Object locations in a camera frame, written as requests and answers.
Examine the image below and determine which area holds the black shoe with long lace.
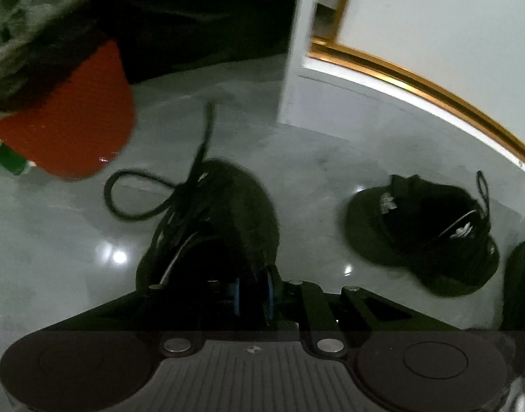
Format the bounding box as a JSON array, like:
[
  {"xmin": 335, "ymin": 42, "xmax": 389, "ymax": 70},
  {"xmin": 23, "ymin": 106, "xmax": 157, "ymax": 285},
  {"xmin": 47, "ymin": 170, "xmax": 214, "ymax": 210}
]
[{"xmin": 103, "ymin": 102, "xmax": 280, "ymax": 290}]

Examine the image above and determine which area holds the black adidas shoe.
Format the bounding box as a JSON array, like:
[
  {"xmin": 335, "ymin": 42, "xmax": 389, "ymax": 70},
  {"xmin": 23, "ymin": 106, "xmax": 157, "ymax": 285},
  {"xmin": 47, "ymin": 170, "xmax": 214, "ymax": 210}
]
[{"xmin": 342, "ymin": 171, "xmax": 500, "ymax": 297}]

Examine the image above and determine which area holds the red bucket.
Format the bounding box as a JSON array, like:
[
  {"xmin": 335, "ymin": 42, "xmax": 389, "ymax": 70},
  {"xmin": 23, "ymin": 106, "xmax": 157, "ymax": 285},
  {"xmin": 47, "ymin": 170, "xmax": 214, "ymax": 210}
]
[{"xmin": 0, "ymin": 41, "xmax": 136, "ymax": 180}]

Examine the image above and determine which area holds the black shoe with speckled laces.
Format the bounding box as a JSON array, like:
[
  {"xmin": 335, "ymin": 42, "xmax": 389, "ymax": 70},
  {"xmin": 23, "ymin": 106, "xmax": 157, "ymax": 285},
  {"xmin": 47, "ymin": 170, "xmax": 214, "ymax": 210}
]
[{"xmin": 501, "ymin": 241, "xmax": 525, "ymax": 331}]

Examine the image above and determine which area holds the green white packet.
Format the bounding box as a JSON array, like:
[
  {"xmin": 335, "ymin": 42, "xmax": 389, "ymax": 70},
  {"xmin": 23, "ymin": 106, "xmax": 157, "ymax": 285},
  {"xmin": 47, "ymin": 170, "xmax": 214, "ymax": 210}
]
[{"xmin": 0, "ymin": 140, "xmax": 36, "ymax": 176}]

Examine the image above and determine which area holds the white cabinet with gold trim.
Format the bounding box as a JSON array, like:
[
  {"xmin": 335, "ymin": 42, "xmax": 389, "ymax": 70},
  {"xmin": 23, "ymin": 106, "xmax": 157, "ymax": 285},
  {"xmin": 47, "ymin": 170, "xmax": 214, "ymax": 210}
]
[{"xmin": 278, "ymin": 0, "xmax": 525, "ymax": 179}]

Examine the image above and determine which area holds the camouflage cloth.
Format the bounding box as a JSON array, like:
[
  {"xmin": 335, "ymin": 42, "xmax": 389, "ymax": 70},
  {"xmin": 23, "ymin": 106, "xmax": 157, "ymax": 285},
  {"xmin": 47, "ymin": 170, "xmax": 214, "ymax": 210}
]
[{"xmin": 0, "ymin": 0, "xmax": 117, "ymax": 114}]

